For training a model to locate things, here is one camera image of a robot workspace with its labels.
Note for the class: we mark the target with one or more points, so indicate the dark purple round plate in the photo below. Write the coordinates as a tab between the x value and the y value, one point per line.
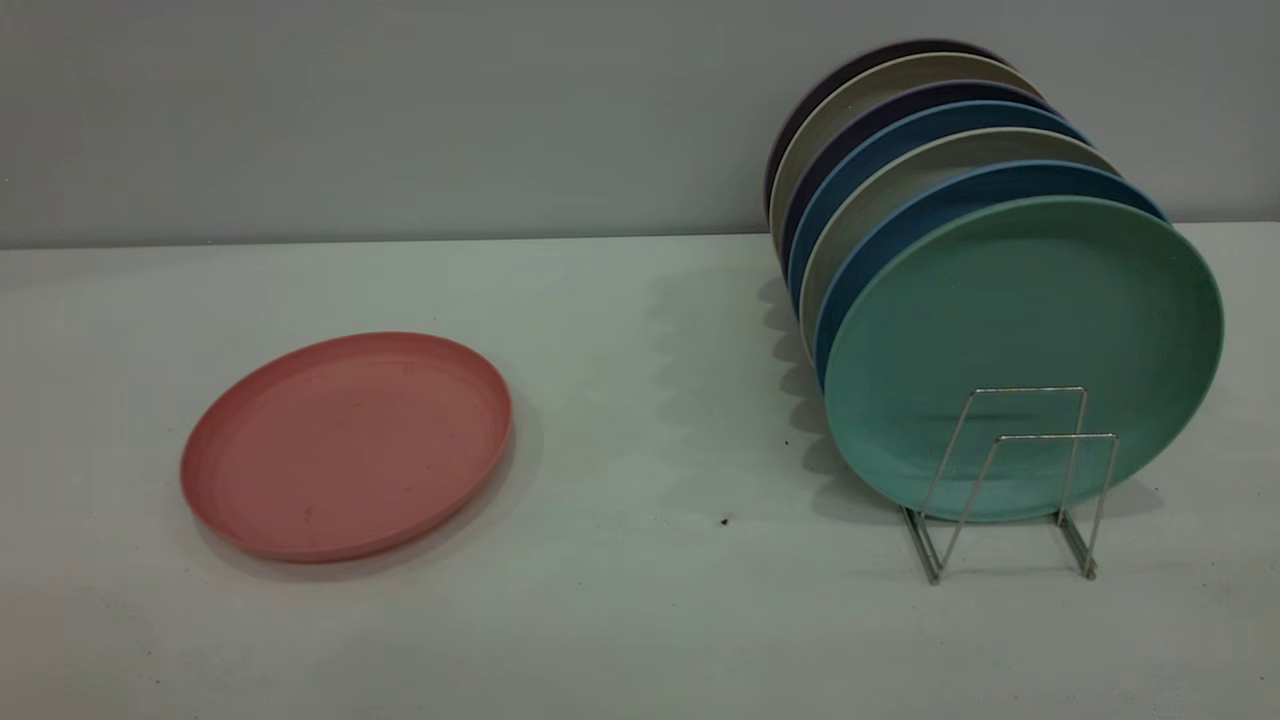
850	70

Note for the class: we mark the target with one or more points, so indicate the beige round plate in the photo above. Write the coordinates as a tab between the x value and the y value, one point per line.
850	100
880	185

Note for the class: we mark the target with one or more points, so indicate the pink round plate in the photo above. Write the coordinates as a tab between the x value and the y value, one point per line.
350	450

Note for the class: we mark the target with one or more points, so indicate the blue round plate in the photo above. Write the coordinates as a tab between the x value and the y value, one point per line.
860	160
900	235

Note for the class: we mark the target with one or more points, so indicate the green round plate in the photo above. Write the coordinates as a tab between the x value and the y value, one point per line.
1020	330

